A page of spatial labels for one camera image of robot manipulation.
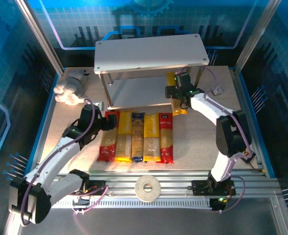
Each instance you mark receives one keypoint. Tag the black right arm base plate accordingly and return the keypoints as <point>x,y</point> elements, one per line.
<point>200,188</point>

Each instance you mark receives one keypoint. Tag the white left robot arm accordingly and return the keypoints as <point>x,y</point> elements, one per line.
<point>55,156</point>

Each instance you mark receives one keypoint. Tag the aluminium frame post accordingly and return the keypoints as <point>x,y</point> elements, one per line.
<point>257,36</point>
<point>39,36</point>

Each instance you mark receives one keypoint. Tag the white two-tier shelf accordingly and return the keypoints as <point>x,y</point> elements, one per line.
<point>151,52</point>

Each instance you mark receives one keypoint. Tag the yellow spaghetti bag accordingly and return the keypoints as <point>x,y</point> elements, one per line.
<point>125,132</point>
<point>151,132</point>

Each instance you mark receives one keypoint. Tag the blue spaghetti bag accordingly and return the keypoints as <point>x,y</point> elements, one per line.
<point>137,137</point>

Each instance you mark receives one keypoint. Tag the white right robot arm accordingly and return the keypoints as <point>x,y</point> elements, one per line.
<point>207,107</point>

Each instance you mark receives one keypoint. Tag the yellow pasta bag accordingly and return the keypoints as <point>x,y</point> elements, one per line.
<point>179,111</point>

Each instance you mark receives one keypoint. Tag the red spaghetti bag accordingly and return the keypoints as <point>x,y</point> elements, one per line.
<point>166,137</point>
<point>108,147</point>

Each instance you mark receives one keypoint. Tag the small black connector board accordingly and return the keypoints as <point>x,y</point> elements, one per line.
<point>248,157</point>

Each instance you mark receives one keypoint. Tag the black controller box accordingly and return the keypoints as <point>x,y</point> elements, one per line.
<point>219,204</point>

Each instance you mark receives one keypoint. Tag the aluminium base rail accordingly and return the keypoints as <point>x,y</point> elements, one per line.
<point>178,181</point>

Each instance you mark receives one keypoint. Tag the grey tape roll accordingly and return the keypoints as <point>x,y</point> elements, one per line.
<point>140,193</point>

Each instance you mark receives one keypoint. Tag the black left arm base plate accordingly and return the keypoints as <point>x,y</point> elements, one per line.
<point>97,187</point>

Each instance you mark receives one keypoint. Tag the small grey square plate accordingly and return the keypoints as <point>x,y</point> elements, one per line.
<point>217,90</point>
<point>99,104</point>

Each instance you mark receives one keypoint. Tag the white plush toy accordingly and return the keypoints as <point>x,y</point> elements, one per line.
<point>68,93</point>

